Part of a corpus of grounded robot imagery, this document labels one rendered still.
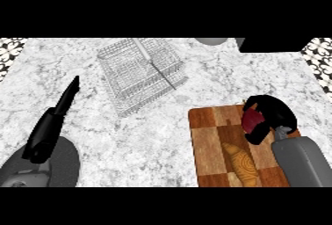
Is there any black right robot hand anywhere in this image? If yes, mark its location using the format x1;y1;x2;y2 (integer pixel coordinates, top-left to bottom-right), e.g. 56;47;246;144
240;94;299;146

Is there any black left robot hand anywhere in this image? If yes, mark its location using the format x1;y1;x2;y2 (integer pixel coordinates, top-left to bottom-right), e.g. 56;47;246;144
21;75;81;164

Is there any dark red pear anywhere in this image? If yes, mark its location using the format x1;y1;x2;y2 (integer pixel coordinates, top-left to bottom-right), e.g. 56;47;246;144
240;108;267;134

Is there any checkered wooden cutting board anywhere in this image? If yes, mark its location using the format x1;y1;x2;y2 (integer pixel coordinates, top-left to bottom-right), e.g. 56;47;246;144
187;104;302;188

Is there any golden brown croissant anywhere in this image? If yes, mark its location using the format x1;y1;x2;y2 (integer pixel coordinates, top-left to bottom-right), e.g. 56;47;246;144
220;142;261;188

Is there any black box appliance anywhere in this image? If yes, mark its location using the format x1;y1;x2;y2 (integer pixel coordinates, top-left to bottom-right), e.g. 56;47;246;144
233;38;313;54

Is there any grey round object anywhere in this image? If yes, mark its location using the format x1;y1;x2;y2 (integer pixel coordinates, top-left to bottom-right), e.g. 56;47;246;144
193;38;230;47

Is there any silver wire tiered basket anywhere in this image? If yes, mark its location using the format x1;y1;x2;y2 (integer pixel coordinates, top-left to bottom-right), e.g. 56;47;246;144
96;38;189;119

